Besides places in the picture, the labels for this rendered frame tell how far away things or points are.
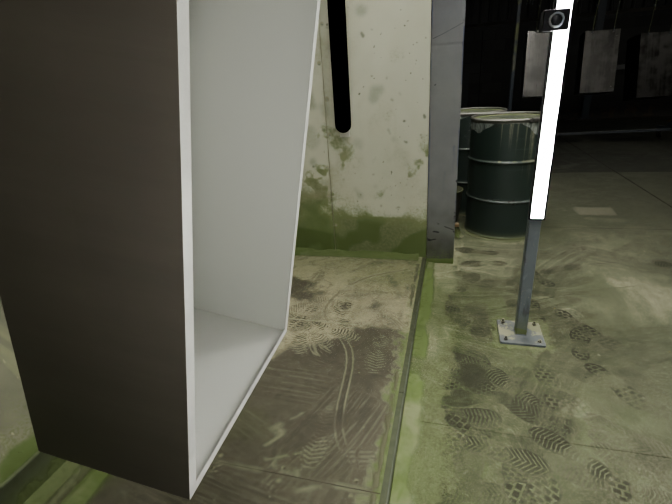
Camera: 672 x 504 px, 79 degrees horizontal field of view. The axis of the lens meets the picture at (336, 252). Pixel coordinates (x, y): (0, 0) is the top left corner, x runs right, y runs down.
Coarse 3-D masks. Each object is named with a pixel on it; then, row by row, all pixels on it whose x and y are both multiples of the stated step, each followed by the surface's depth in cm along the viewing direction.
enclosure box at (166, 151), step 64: (0, 0) 50; (64, 0) 48; (128, 0) 46; (192, 0) 102; (256, 0) 98; (320, 0) 96; (0, 64) 53; (64, 64) 51; (128, 64) 49; (192, 64) 108; (256, 64) 104; (0, 128) 57; (64, 128) 55; (128, 128) 53; (192, 128) 115; (256, 128) 111; (0, 192) 61; (64, 192) 59; (128, 192) 57; (192, 192) 123; (256, 192) 118; (0, 256) 67; (64, 256) 64; (128, 256) 61; (192, 256) 61; (256, 256) 127; (64, 320) 69; (128, 320) 66; (192, 320) 66; (256, 320) 136; (64, 384) 76; (128, 384) 72; (192, 384) 71; (64, 448) 84; (128, 448) 79; (192, 448) 77
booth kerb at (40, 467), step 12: (36, 456) 132; (48, 456) 136; (24, 468) 128; (36, 468) 132; (48, 468) 136; (12, 480) 125; (24, 480) 128; (36, 480) 132; (0, 492) 121; (12, 492) 125; (24, 492) 128
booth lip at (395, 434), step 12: (420, 276) 257; (420, 288) 243; (408, 336) 199; (408, 348) 191; (408, 360) 183; (408, 372) 176; (396, 408) 157; (396, 420) 151; (396, 432) 146; (396, 444) 142; (396, 456) 141; (384, 480) 129; (384, 492) 126
